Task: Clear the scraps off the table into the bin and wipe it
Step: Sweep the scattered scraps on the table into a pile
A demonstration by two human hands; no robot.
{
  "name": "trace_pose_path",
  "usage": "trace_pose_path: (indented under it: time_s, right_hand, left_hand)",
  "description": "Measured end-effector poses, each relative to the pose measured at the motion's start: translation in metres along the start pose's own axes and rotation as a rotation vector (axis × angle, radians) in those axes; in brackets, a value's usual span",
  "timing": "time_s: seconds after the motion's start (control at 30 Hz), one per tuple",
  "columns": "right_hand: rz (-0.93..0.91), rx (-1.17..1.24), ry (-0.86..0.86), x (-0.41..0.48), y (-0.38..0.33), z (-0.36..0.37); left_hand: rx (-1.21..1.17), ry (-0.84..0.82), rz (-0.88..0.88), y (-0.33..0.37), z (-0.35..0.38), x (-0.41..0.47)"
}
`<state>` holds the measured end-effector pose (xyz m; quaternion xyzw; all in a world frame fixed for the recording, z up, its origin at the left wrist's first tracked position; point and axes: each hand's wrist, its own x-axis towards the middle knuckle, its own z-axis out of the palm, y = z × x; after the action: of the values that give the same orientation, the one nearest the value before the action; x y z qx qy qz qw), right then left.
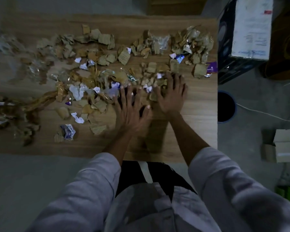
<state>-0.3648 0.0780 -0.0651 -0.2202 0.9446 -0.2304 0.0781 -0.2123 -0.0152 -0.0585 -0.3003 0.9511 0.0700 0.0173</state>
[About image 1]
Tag brown cardboard box with handle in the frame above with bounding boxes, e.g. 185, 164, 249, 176
147, 0, 208, 16

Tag person's left hand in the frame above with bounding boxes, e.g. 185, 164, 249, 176
113, 84, 153, 137

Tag small open white carton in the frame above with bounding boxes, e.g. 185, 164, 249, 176
261, 129, 290, 163

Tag black trousers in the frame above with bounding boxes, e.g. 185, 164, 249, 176
115, 160, 198, 206

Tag person's right hand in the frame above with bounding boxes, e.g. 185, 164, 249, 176
152, 72, 189, 116

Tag blue round waste bin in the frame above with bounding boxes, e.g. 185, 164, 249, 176
217, 90, 237, 123

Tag person's right forearm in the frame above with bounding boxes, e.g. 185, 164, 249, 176
168, 112, 211, 167

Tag person's left forearm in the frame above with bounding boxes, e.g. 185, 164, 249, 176
102, 132, 136, 167

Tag wooden table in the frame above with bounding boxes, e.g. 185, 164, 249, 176
0, 14, 218, 165

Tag light denim shirt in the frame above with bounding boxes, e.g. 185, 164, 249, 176
26, 147, 290, 232

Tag white cable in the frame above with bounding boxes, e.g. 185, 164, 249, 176
236, 103, 290, 123

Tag pile of cardboard paper scraps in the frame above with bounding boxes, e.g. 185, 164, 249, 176
0, 24, 218, 147

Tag black box with white label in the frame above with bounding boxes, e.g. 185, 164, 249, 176
217, 0, 274, 85

